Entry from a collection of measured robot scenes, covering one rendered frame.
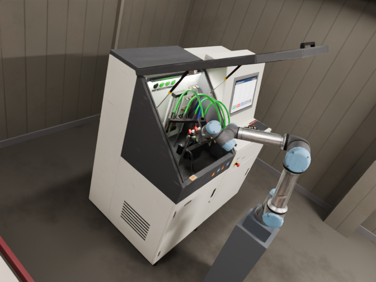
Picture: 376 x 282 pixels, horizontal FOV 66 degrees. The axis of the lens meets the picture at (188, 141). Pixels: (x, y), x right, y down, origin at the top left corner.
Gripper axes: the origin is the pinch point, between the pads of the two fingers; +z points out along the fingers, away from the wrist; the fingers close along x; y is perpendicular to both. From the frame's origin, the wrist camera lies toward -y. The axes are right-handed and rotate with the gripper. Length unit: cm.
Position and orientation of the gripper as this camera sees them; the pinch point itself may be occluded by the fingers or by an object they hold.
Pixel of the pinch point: (198, 134)
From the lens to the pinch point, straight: 189.7
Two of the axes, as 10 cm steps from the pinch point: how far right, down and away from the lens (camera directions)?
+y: 1.1, 9.8, -1.4
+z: -2.0, 1.6, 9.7
